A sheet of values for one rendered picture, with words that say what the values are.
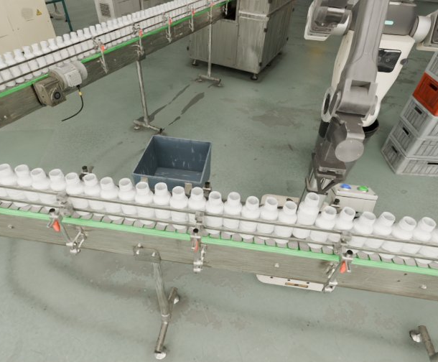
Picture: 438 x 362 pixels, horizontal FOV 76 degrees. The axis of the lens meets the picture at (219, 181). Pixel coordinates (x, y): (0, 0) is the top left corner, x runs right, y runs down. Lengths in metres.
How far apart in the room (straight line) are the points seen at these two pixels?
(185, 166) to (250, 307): 0.99
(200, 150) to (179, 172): 0.19
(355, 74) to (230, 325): 1.57
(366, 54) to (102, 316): 1.85
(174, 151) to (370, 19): 1.09
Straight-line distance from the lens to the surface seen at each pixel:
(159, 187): 0.92
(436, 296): 1.32
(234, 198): 0.89
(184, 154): 1.53
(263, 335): 1.91
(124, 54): 2.70
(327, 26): 1.26
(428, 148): 3.24
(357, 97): 0.68
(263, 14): 4.32
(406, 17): 1.37
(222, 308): 1.93
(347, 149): 0.65
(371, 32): 0.72
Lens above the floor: 1.79
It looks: 43 degrees down
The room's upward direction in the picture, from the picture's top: 4 degrees clockwise
